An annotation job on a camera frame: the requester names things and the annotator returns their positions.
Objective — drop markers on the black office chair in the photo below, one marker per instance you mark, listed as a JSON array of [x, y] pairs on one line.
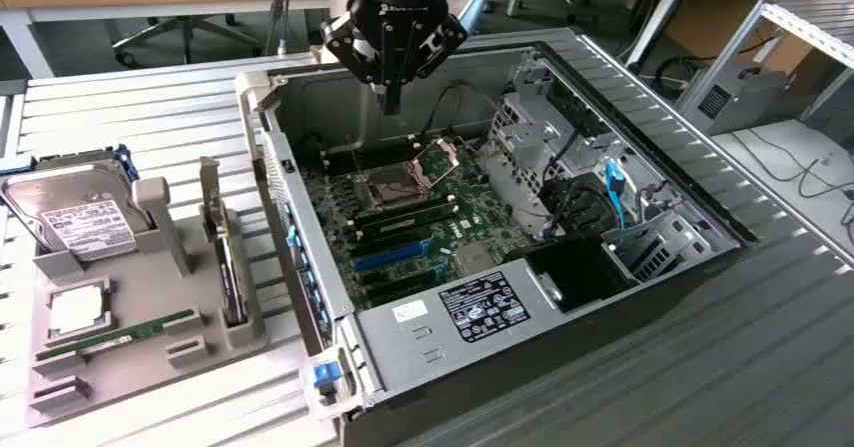
[[190, 32]]

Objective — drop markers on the silver chipset heatsink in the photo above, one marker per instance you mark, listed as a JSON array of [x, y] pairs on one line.
[[475, 261]]

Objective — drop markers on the perforated silver drive cage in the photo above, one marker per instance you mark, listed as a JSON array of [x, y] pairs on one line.
[[527, 132]]

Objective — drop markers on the graphics card with black shroud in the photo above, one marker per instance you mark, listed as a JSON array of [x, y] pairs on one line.
[[230, 277]]

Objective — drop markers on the grey computer box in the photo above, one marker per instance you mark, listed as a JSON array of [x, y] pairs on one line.
[[747, 102]]

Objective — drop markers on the blue case latch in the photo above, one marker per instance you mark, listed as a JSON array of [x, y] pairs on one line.
[[324, 373]]

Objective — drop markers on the green RAM stick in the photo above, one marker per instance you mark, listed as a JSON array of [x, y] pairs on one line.
[[160, 323]]

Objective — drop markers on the silver hard disk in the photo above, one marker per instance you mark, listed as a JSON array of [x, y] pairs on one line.
[[67, 202]]

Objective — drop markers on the blue expansion slot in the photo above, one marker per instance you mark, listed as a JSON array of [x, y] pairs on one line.
[[390, 263]]

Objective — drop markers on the blue disk carrier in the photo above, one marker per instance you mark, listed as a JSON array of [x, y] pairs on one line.
[[127, 162]]

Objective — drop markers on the silver CPU chip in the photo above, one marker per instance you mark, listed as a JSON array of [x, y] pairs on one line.
[[76, 312]]

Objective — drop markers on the open PC case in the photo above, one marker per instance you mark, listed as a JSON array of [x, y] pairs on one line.
[[534, 382]]

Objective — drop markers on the CPU socket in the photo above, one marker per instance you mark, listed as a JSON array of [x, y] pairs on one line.
[[390, 192]]

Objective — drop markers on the socket locking lever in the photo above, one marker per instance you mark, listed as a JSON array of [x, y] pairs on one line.
[[355, 154]]

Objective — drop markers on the installed RAM stick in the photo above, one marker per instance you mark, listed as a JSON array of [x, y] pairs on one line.
[[401, 223]]

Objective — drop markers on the aluminium frame rack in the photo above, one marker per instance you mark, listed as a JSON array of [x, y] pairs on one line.
[[801, 22]]

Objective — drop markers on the silver disk bay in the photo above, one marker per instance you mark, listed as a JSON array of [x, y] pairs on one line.
[[650, 259]]

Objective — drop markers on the silver power supply unit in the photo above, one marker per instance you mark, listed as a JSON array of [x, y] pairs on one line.
[[414, 347]]

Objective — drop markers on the blue slot clip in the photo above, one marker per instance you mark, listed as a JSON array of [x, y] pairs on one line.
[[291, 239]]

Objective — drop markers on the black tripod pole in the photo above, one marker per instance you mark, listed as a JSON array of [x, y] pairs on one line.
[[675, 2]]

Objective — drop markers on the green motherboard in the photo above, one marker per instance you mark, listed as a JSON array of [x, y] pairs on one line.
[[467, 202]]

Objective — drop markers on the grey parts rack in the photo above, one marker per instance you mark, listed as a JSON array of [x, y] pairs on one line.
[[147, 297]]

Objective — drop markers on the metal socket cover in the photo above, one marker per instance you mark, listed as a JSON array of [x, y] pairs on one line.
[[437, 164]]

